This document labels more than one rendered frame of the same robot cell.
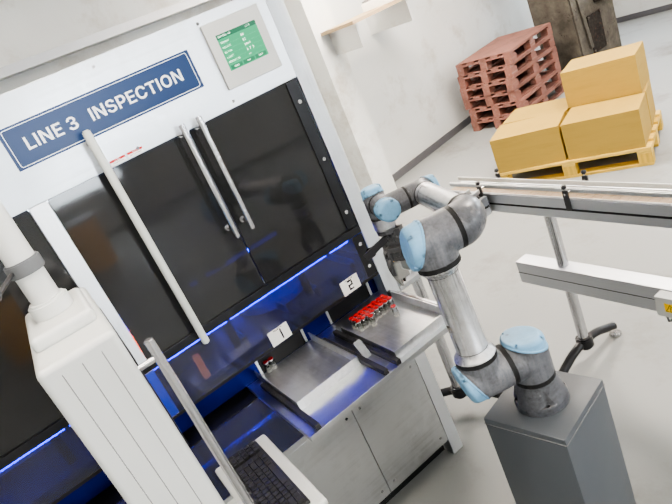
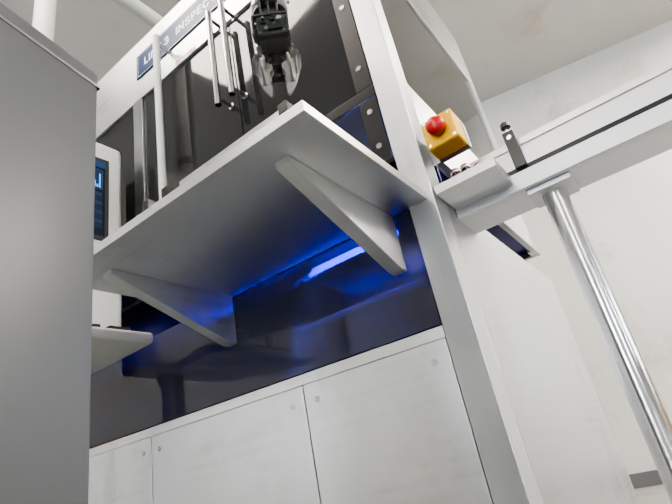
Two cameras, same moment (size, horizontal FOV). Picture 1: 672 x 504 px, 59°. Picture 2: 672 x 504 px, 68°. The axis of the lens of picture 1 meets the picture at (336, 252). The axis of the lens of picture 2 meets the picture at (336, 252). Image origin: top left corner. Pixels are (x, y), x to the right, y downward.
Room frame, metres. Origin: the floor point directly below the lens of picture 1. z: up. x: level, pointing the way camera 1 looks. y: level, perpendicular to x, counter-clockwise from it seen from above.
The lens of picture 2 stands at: (1.49, -0.81, 0.38)
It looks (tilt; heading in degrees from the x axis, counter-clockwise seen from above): 24 degrees up; 57
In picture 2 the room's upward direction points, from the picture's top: 12 degrees counter-clockwise
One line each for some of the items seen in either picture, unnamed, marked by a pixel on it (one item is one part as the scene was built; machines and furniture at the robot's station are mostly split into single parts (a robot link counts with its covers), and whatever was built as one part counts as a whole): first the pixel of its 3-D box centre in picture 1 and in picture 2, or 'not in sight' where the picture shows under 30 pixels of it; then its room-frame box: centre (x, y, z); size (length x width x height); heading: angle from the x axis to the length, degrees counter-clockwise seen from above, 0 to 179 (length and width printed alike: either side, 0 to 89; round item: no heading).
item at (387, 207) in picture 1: (389, 205); not in sight; (1.76, -0.21, 1.36); 0.11 x 0.11 x 0.08; 5
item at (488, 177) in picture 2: (401, 277); (476, 187); (2.25, -0.21, 0.87); 0.14 x 0.13 x 0.02; 25
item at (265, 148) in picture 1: (280, 181); (291, 50); (2.05, 0.08, 1.51); 0.43 x 0.01 x 0.59; 115
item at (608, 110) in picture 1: (570, 117); not in sight; (4.74, -2.27, 0.38); 1.35 x 1.03 x 0.76; 39
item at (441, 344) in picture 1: (436, 333); (630, 368); (2.40, -0.28, 0.46); 0.09 x 0.09 x 0.77; 25
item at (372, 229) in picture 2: not in sight; (348, 222); (1.96, -0.15, 0.80); 0.34 x 0.03 x 0.13; 25
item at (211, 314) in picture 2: not in sight; (175, 311); (1.74, 0.31, 0.80); 0.34 x 0.03 x 0.13; 25
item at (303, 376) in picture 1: (305, 367); not in sight; (1.85, 0.27, 0.90); 0.34 x 0.26 x 0.04; 25
